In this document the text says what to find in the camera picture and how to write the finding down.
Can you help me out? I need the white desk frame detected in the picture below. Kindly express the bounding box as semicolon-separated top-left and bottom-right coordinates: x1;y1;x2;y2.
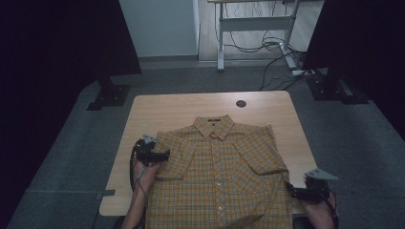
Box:
206;0;302;72

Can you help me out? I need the tangle of black cables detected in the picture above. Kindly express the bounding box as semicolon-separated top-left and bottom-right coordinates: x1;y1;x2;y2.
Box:
223;0;309;92

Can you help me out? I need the white power strip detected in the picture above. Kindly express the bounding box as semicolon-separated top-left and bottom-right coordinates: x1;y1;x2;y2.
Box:
291;68;316;77

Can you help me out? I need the black curtain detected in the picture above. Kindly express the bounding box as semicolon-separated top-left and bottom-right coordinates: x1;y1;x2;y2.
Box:
302;0;405;141
0;0;142;229

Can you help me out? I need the person's left hand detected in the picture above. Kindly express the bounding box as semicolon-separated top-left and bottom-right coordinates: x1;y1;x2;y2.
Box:
133;160;160;192

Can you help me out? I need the black stand base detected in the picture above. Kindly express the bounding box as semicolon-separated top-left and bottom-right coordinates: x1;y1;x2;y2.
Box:
86;74;132;112
306;68;371;105

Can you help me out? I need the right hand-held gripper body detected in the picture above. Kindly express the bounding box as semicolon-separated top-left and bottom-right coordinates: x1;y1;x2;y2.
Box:
304;167;339;204

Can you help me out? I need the yellow plaid short-sleeved shirt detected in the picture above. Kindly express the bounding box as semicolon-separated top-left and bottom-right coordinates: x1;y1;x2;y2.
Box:
144;114;294;229

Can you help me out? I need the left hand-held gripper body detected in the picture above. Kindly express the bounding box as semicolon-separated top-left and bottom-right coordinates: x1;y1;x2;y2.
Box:
133;134;158;167

